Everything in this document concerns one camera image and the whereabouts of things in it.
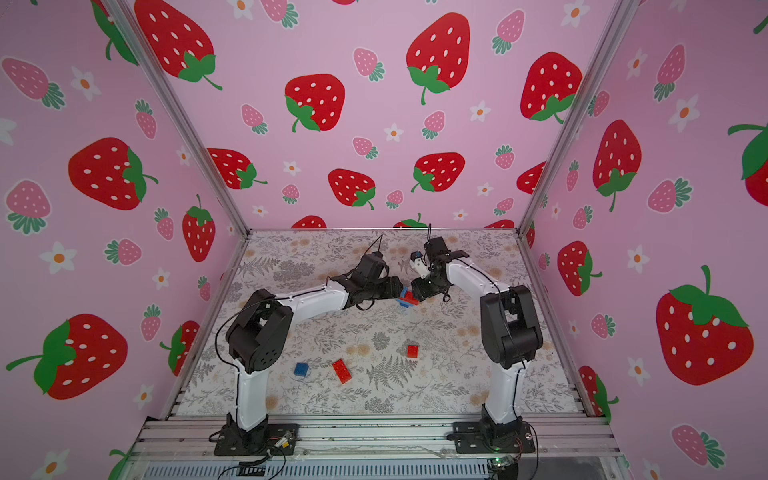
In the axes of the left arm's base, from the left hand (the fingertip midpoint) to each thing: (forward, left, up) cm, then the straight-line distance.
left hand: (398, 289), depth 96 cm
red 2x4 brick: (-3, -4, -1) cm, 5 cm away
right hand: (0, -10, -1) cm, 11 cm away
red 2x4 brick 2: (-25, +16, -5) cm, 30 cm away
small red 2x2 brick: (-19, -4, -5) cm, 20 cm away
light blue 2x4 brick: (-3, -2, -3) cm, 5 cm away
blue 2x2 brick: (-24, +28, -6) cm, 38 cm away
